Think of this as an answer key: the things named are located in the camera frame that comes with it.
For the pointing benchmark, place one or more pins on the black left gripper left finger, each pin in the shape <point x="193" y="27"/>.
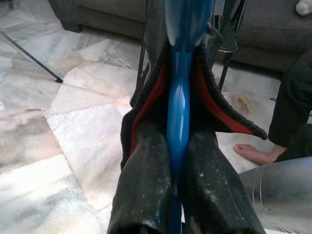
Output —
<point x="143" y="190"/>

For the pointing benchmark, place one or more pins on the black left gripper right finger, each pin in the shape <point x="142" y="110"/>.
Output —
<point x="214" y="190"/>

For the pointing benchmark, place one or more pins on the black shirt red collar lining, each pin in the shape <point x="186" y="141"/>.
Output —
<point x="209" y="102"/>

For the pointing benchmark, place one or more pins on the blue plastic clothes hanger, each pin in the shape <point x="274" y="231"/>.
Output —
<point x="179" y="104"/>

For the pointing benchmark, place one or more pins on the person bare foot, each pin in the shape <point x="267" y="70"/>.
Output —
<point x="253" y="153"/>

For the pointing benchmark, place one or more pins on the silver robot left leg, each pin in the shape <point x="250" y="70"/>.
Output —
<point x="287" y="190"/>

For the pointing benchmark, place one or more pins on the person black trousered leg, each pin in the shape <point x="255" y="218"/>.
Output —
<point x="292" y="104"/>

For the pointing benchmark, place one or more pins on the silver metal clothes rack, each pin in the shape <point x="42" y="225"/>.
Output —
<point x="58" y="79"/>

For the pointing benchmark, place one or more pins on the grey fabric sofa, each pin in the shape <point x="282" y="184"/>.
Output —
<point x="109" y="17"/>

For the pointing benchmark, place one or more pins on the white plastic bottle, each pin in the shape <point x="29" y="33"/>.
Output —
<point x="303" y="7"/>

